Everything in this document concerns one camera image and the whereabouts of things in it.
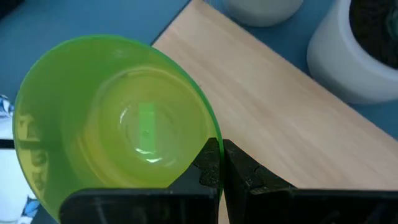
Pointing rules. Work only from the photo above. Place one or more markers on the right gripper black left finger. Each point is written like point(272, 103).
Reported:
point(155, 205)

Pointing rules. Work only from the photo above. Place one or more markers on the snake plant in white pot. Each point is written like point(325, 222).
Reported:
point(335, 62)
point(261, 12)

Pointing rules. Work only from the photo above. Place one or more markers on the green translucent plastic bowl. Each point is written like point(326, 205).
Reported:
point(93, 109)

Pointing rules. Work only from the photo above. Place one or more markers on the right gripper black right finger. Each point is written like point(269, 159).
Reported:
point(280, 205)

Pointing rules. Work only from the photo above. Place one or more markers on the wooden shelf with black frame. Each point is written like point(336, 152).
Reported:
point(264, 102)

